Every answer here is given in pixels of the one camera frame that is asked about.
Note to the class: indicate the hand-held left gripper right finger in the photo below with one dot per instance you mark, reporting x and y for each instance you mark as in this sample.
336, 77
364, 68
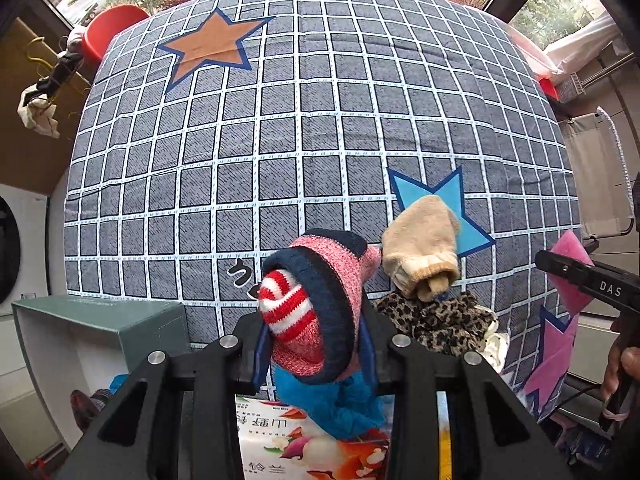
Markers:
368, 357

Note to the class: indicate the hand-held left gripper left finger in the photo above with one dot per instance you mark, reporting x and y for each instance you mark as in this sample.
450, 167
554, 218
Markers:
260, 360

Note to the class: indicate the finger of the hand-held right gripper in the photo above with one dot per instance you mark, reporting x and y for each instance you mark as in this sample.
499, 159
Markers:
560, 266

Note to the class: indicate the pink and navy knit sock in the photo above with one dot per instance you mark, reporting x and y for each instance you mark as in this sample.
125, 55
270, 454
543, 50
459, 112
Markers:
320, 305

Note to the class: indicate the white polka dot scrunchie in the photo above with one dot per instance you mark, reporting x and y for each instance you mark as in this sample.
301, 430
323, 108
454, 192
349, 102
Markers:
495, 352

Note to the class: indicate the green storage box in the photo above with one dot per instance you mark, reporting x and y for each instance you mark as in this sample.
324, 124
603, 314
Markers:
100, 315

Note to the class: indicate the person's right hand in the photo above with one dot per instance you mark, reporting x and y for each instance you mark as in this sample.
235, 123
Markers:
622, 362

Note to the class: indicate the blue fluffy glove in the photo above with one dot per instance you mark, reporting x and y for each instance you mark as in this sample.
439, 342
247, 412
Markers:
327, 402

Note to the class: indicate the leopard print scrunchie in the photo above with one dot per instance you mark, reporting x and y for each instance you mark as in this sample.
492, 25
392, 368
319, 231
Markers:
440, 322

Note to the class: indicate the beige folding chair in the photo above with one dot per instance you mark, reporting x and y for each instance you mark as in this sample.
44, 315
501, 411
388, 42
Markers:
602, 180

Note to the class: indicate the fruit printed carton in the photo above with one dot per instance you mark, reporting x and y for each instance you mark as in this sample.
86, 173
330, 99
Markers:
310, 447

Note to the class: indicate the yellow pink carton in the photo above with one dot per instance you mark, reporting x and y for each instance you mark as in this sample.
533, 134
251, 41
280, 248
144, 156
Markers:
446, 440

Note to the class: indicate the beige sock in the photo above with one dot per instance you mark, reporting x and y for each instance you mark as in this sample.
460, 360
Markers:
417, 240

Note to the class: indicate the dark multicolour knit item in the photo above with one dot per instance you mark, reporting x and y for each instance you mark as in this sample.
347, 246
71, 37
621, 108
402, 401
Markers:
90, 407

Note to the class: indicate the grey checked star blanket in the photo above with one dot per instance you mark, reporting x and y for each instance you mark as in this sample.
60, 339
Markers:
310, 125

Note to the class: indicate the white appliance with dark door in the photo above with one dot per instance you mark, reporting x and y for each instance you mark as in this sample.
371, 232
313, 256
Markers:
35, 240

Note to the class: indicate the brown cardboard sheet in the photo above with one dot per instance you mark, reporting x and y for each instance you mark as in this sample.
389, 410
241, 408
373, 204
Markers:
30, 160

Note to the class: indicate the dark and white hung cloth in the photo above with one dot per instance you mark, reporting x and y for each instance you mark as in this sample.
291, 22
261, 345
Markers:
42, 107

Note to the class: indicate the red plastic basin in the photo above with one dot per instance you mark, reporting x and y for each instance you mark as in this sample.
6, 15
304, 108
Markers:
112, 25

